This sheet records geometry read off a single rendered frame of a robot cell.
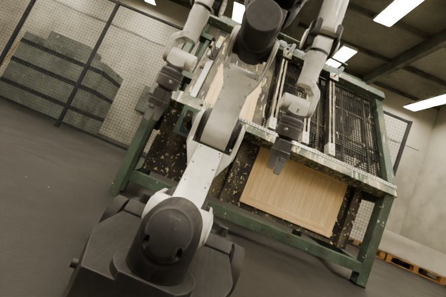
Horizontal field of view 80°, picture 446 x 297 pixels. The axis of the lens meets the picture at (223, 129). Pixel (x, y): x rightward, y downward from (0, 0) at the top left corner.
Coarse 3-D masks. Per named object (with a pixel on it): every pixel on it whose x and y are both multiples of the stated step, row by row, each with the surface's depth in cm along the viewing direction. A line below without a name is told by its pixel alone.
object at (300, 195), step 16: (256, 160) 238; (288, 160) 242; (256, 176) 237; (272, 176) 239; (288, 176) 241; (304, 176) 243; (320, 176) 245; (256, 192) 236; (272, 192) 238; (288, 192) 240; (304, 192) 242; (320, 192) 244; (336, 192) 246; (272, 208) 237; (288, 208) 239; (304, 208) 241; (320, 208) 243; (336, 208) 244; (304, 224) 239; (320, 224) 242
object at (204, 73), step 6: (222, 36) 277; (216, 54) 262; (210, 60) 250; (204, 66) 243; (210, 66) 247; (204, 72) 238; (198, 78) 232; (204, 78) 234; (198, 84) 228; (192, 90) 222; (198, 90) 224
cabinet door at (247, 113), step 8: (216, 80) 241; (216, 88) 235; (256, 88) 252; (208, 96) 227; (216, 96) 230; (248, 96) 243; (256, 96) 246; (248, 104) 237; (248, 112) 231; (248, 120) 226
